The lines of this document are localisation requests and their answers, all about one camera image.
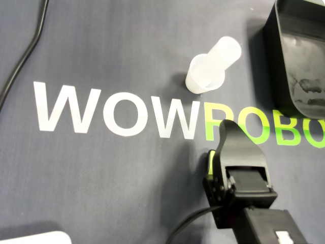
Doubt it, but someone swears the green-padded moving gripper finger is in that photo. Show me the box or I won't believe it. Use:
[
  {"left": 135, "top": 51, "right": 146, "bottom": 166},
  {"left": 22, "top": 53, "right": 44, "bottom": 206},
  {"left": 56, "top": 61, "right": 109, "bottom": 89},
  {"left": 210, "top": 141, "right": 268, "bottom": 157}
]
[{"left": 203, "top": 149, "right": 231, "bottom": 204}]

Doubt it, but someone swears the white rounded device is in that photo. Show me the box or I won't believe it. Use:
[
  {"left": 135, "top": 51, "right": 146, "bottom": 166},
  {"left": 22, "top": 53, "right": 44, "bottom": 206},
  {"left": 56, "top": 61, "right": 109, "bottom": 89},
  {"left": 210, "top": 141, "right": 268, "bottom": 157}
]
[{"left": 0, "top": 230, "right": 72, "bottom": 244}]

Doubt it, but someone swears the grey mat with WOWROBO print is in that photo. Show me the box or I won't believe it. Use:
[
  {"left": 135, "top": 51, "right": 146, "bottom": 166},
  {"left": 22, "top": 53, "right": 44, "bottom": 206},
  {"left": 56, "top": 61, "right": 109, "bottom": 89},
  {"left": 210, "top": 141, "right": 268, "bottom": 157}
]
[{"left": 0, "top": 0, "right": 325, "bottom": 244}]

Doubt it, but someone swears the translucent white plastic cylinder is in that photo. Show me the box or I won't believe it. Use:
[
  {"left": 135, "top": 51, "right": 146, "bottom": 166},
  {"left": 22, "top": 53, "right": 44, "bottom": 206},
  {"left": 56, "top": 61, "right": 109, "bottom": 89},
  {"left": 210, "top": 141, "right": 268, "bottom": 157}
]
[{"left": 200, "top": 36, "right": 242, "bottom": 86}]

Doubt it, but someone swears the thick black cable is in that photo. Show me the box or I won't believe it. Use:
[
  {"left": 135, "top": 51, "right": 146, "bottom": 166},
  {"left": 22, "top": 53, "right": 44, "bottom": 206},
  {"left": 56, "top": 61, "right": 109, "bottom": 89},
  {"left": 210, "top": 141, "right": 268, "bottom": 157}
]
[{"left": 0, "top": 0, "right": 49, "bottom": 110}]

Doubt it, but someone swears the black plastic bin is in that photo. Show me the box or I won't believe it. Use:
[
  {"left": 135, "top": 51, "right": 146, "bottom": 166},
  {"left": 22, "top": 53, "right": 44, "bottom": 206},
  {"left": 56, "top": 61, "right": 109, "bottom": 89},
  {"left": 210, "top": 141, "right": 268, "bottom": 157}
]
[{"left": 263, "top": 0, "right": 325, "bottom": 119}]

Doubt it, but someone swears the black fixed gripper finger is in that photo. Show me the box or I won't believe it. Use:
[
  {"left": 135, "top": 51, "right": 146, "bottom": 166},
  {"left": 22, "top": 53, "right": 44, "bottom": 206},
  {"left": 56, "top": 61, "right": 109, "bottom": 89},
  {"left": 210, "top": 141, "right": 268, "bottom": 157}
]
[{"left": 215, "top": 118, "right": 270, "bottom": 170}]

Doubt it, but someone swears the translucent white plastic cup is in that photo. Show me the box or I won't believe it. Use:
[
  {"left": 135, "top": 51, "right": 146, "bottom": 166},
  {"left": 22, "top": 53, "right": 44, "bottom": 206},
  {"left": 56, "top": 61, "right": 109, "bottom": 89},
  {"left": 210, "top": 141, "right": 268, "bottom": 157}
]
[{"left": 185, "top": 53, "right": 226, "bottom": 94}]

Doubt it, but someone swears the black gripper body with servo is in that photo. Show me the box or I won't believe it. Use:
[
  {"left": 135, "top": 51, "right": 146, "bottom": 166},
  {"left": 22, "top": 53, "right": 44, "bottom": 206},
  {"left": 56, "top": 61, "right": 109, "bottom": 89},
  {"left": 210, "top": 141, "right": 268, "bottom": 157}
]
[{"left": 210, "top": 165, "right": 278, "bottom": 229}]

